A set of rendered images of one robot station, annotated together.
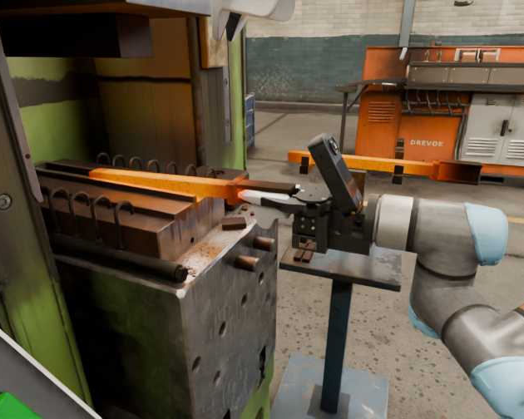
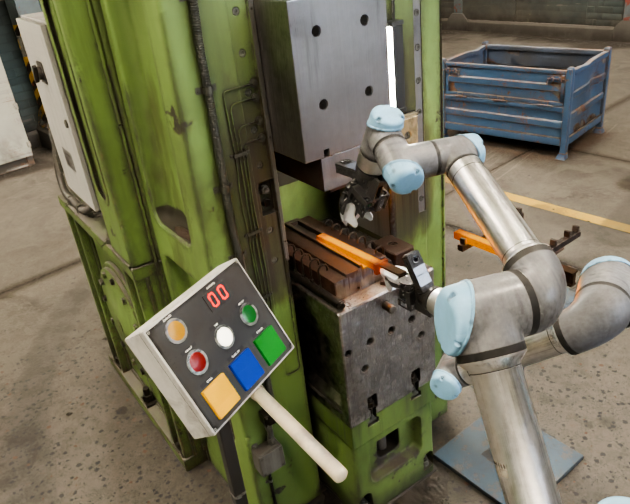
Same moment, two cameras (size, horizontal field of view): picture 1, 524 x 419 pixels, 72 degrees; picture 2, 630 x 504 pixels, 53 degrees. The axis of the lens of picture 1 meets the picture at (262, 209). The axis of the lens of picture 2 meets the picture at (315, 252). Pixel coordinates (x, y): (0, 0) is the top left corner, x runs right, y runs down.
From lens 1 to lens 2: 1.32 m
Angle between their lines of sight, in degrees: 31
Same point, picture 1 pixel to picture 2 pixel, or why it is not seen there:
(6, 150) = (277, 239)
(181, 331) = (339, 333)
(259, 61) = not seen: outside the picture
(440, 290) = not seen: hidden behind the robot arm
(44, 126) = (300, 192)
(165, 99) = not seen: hidden behind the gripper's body
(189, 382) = (343, 361)
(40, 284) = (284, 296)
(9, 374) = (271, 321)
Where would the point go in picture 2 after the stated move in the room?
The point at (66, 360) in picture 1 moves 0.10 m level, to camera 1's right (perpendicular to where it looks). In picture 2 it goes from (292, 335) to (318, 343)
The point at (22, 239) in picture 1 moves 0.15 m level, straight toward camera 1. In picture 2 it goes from (279, 275) to (281, 302)
